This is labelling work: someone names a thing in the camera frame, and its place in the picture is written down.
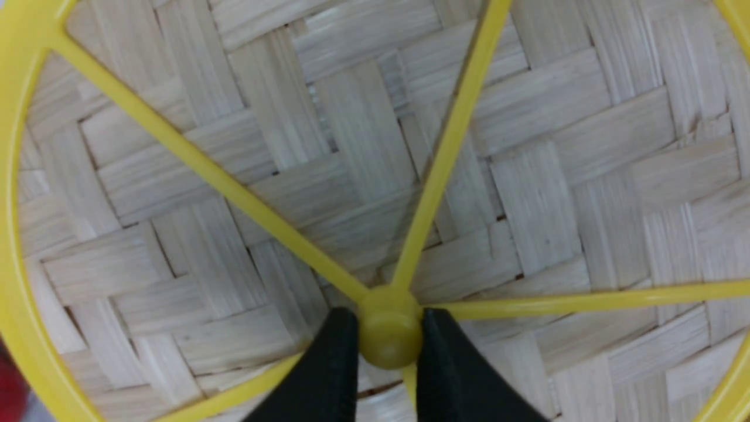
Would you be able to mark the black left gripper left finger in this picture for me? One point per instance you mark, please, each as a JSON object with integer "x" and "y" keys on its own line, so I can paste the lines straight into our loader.
{"x": 323, "y": 385}

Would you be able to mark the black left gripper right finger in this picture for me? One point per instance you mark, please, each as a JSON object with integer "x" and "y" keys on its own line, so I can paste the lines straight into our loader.
{"x": 456, "y": 383}

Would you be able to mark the yellow woven steamer lid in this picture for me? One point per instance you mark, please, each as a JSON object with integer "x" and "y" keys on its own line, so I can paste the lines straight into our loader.
{"x": 190, "y": 187}

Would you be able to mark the red bell pepper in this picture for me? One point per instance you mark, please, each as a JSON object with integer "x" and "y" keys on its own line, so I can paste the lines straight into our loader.
{"x": 14, "y": 390}

